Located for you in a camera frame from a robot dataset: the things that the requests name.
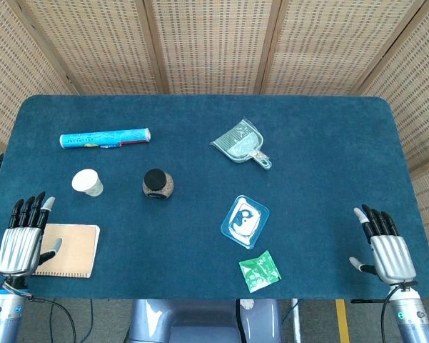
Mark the blue cylindrical tube package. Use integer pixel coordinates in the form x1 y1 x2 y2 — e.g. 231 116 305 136
59 127 151 149

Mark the jar with black lid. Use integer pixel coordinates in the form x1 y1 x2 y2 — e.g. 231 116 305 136
142 168 176 200

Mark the tan spiral notebook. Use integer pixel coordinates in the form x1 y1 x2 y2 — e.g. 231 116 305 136
32 223 101 279

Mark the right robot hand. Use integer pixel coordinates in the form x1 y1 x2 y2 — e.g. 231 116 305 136
348 204 418 285

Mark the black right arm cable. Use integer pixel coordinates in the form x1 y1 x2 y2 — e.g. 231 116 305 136
350 281 419 343

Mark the blue plastic card case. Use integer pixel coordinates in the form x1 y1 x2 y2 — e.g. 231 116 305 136
220 194 271 250

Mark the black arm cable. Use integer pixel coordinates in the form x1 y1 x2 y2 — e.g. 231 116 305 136
350 281 419 343
28 294 78 343

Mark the green foil sachet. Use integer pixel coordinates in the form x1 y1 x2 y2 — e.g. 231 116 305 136
238 249 283 294

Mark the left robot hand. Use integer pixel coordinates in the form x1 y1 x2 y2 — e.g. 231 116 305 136
0 192 63 279

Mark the packaged mini dustpan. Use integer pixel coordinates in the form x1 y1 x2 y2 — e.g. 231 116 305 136
209 116 272 171

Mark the blue felt table mat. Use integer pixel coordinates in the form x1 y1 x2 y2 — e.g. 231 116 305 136
0 94 429 300

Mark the woven folding screen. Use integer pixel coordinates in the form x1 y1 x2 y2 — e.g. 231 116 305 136
0 0 429 265

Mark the robot torso base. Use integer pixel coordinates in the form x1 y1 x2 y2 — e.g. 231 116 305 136
123 298 283 343

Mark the white paper cup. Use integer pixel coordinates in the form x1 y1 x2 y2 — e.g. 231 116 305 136
71 168 104 198

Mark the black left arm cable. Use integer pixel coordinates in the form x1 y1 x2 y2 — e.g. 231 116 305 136
28 294 78 343

